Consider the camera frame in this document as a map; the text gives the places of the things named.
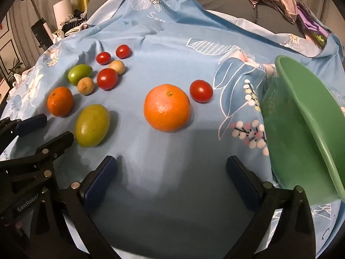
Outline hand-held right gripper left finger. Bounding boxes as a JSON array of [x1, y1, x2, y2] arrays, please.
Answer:
[[29, 155, 119, 259]]

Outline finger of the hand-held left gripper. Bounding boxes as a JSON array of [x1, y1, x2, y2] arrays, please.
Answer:
[[0, 114, 47, 144], [0, 131, 75, 184]]

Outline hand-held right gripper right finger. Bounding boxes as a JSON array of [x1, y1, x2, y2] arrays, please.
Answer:
[[226, 155, 316, 259]]

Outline small orange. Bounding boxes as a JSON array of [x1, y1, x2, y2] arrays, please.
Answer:
[[47, 87, 74, 117]]

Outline green plastic bowl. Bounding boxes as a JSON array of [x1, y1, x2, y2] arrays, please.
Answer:
[[263, 55, 345, 206]]

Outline brown longan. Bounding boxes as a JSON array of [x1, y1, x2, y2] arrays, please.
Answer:
[[77, 77, 95, 95], [108, 60, 125, 76]]

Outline large cherry tomato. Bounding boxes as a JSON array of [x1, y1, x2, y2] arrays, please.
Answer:
[[97, 68, 119, 90], [189, 79, 213, 103]]

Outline small cherry tomato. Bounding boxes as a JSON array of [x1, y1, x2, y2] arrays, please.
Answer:
[[96, 52, 111, 65], [116, 44, 132, 59]]

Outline large orange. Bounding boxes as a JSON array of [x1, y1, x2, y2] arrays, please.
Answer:
[[144, 84, 191, 133]]

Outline large green fruit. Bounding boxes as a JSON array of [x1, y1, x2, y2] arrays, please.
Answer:
[[75, 104, 111, 148]]

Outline potted plant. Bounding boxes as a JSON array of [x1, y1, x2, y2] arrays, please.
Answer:
[[7, 58, 25, 85]]

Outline small green fruit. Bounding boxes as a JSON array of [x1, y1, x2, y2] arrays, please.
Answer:
[[67, 64, 93, 86]]

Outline blue floral cloth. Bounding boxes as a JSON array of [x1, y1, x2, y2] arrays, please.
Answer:
[[0, 0, 345, 259]]

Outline stick vacuum cleaner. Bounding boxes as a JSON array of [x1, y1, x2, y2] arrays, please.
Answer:
[[20, 0, 54, 51]]

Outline white lampshade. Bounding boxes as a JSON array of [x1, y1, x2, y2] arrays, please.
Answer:
[[53, 0, 73, 23]]

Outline purple cloth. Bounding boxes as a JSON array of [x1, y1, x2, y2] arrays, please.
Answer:
[[296, 2, 331, 37]]

